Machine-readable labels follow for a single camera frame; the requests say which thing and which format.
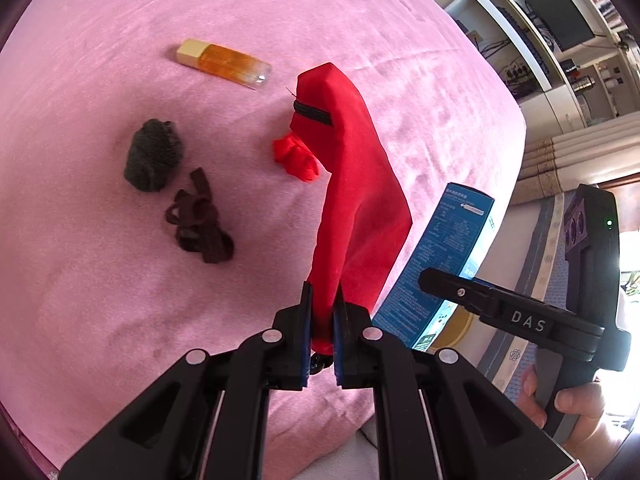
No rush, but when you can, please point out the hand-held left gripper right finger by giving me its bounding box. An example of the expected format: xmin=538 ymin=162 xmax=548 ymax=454
xmin=332 ymin=290 xmax=576 ymax=480

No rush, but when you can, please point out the black monitor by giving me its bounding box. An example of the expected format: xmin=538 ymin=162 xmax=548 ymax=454
xmin=505 ymin=0 xmax=596 ymax=53

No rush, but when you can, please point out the white computer desk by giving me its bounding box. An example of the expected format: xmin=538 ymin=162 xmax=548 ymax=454
xmin=445 ymin=0 xmax=591 ymax=131

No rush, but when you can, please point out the beige folded mat stack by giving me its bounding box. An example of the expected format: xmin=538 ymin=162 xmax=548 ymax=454
xmin=510 ymin=130 xmax=640 ymax=206

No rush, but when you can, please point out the person's right hand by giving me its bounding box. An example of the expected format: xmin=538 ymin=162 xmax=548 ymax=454
xmin=515 ymin=362 xmax=631 ymax=461

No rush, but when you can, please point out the grey patterned mattress side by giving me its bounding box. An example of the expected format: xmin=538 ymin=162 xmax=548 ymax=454
xmin=480 ymin=192 xmax=571 ymax=411

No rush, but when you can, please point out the amber perfume bottle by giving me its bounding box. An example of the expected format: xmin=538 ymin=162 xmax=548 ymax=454
xmin=176 ymin=39 xmax=273 ymax=92

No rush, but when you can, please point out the red cloth pouch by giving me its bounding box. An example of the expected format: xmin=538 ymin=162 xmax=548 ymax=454
xmin=290 ymin=62 xmax=413 ymax=356

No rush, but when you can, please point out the blue cardboard box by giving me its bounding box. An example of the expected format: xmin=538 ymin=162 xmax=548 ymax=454
xmin=372 ymin=182 xmax=496 ymax=353

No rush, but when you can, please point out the brown sock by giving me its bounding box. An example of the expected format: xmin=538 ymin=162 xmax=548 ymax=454
xmin=165 ymin=166 xmax=235 ymax=266

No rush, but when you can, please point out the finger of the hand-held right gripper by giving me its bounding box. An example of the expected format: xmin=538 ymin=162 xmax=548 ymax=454
xmin=419 ymin=267 xmax=501 ymax=321

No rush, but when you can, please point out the grey sock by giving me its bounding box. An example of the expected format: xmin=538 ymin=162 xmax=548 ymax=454
xmin=124 ymin=119 xmax=183 ymax=193

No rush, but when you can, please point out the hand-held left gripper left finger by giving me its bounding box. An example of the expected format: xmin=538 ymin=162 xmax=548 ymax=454
xmin=60 ymin=281 xmax=315 ymax=480

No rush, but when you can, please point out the black keyboard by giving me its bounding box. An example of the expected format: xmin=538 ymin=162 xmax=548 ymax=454
xmin=500 ymin=5 xmax=548 ymax=88

